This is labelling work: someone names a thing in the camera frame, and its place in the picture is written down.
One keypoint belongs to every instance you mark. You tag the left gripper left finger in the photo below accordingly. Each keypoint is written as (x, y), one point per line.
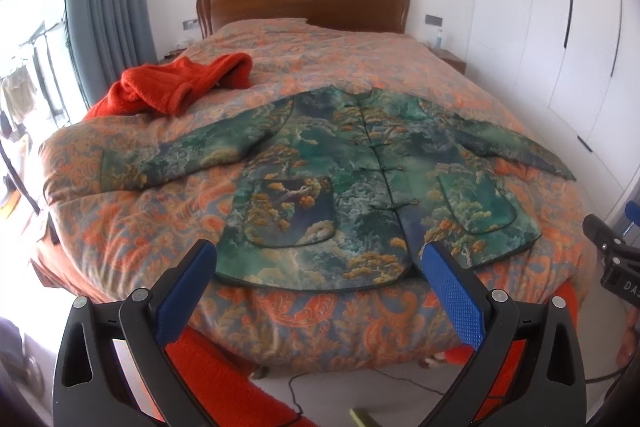
(90, 387)

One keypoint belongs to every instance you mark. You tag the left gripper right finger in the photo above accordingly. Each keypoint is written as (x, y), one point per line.
(526, 368)

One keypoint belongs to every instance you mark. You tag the green patterned padded jacket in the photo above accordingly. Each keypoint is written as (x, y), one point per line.
(342, 191)

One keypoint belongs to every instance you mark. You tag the red bed sheet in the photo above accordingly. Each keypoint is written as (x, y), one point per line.
(226, 393)

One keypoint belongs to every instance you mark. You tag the white wardrobe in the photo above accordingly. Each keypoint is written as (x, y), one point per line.
(569, 69)

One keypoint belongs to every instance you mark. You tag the right wooden nightstand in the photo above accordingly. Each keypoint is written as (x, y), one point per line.
(451, 59)

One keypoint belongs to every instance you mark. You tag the wooden nightstand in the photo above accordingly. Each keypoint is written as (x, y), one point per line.
(451, 59)
(171, 56)

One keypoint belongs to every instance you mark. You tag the red fleece garment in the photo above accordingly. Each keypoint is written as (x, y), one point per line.
(170, 89)

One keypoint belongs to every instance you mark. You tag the left wooden nightstand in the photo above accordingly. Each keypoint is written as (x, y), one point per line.
(171, 56)

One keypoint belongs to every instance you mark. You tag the brown wooden headboard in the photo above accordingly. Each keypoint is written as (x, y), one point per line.
(343, 15)

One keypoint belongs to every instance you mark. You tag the grey wall switch panel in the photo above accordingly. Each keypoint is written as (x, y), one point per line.
(432, 20)

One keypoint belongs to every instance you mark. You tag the left wall switch panel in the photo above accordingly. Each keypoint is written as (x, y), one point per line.
(189, 24)

